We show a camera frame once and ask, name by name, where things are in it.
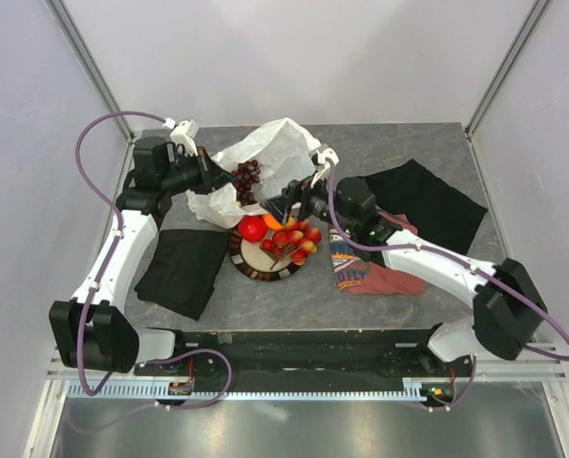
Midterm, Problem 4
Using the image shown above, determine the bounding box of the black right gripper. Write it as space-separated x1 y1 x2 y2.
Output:
261 168 356 236

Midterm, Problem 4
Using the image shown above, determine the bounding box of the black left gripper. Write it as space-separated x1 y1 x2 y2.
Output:
160 146 234 197

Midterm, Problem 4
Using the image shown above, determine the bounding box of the dark purple grape bunch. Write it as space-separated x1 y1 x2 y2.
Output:
232 159 262 206

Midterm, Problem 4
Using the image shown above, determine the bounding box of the white plastic bag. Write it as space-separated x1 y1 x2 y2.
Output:
186 117 321 229

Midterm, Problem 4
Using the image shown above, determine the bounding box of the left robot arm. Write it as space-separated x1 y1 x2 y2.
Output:
49 134 232 373

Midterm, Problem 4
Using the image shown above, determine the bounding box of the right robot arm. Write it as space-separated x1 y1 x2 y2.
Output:
261 177 547 376

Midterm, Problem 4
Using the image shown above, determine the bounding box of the orange fruit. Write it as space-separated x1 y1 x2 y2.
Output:
262 214 283 230

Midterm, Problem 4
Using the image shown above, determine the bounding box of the red apple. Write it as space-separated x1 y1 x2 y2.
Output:
238 216 268 243

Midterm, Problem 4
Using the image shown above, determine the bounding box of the round brown patterned plate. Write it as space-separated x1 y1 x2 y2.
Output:
229 224 309 281

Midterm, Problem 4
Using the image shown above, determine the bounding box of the black folded cloth left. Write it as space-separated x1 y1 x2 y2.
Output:
135 229 230 321

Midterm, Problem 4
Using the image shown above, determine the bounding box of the black folded cloth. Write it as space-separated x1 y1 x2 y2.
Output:
364 159 488 255
135 229 230 321

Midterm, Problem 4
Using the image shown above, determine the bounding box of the red printed t-shirt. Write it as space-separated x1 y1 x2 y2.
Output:
328 225 427 296

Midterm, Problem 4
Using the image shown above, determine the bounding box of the black folded cloth right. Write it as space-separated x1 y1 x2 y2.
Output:
364 159 488 255

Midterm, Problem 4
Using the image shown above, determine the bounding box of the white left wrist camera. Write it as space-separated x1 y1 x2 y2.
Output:
162 118 199 156

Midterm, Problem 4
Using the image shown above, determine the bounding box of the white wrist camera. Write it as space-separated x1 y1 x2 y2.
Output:
162 118 199 156
310 145 339 188

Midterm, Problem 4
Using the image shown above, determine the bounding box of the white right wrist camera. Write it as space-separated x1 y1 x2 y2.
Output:
310 145 339 188

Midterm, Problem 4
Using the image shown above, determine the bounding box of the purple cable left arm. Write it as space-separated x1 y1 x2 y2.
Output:
67 110 236 433

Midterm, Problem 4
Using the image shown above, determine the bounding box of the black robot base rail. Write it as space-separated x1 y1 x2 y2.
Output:
134 326 474 385

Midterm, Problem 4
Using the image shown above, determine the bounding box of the white slotted cable duct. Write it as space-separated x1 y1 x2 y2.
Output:
95 378 429 402

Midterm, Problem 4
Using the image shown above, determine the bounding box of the aluminium frame post left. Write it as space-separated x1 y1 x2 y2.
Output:
45 0 120 113

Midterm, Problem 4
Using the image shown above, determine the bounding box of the aluminium frame post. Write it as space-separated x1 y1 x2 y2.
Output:
45 0 120 113
464 0 553 141

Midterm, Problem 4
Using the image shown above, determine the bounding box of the aluminium frame post right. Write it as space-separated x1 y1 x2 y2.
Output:
464 0 553 141

